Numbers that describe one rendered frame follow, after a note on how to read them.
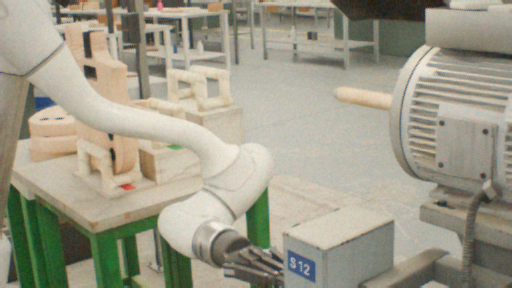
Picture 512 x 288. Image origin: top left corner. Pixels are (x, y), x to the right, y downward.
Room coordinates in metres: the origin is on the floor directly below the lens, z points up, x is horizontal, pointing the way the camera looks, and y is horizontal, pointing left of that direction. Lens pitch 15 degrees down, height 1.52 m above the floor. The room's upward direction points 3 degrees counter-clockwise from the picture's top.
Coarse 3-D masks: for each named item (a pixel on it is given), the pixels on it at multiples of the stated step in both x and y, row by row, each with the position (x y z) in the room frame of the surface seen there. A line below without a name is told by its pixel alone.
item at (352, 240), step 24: (336, 216) 0.97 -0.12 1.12; (360, 216) 0.96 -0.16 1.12; (384, 216) 0.96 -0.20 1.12; (288, 240) 0.91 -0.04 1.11; (312, 240) 0.88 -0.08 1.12; (336, 240) 0.88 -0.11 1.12; (360, 240) 0.90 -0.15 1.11; (384, 240) 0.93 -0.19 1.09; (288, 264) 0.91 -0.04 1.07; (312, 264) 0.87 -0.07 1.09; (336, 264) 0.86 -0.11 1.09; (360, 264) 0.90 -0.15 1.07; (384, 264) 0.93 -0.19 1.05
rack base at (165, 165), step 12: (144, 144) 1.82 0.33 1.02; (144, 156) 1.76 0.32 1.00; (156, 156) 1.72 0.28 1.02; (168, 156) 1.74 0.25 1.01; (180, 156) 1.76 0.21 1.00; (192, 156) 1.78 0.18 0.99; (144, 168) 1.76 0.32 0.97; (156, 168) 1.71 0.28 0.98; (168, 168) 1.74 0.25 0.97; (180, 168) 1.76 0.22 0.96; (192, 168) 1.78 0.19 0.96; (156, 180) 1.71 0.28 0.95; (168, 180) 1.73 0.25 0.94
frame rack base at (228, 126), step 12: (192, 108) 1.91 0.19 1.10; (228, 108) 1.88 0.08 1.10; (240, 108) 1.89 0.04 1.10; (192, 120) 1.84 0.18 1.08; (204, 120) 1.81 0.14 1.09; (216, 120) 1.83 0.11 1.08; (228, 120) 1.86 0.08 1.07; (240, 120) 1.88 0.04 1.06; (216, 132) 1.83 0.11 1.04; (228, 132) 1.86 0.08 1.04; (240, 132) 1.88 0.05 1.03; (228, 144) 1.86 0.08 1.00; (240, 144) 1.88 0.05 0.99
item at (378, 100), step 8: (344, 88) 1.29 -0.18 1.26; (352, 88) 1.28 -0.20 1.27; (344, 96) 1.28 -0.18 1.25; (352, 96) 1.26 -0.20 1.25; (360, 96) 1.24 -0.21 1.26; (368, 96) 1.23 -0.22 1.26; (376, 96) 1.21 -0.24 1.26; (384, 96) 1.20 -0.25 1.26; (360, 104) 1.25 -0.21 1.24; (368, 104) 1.23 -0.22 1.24; (376, 104) 1.21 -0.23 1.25; (384, 104) 1.19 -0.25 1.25
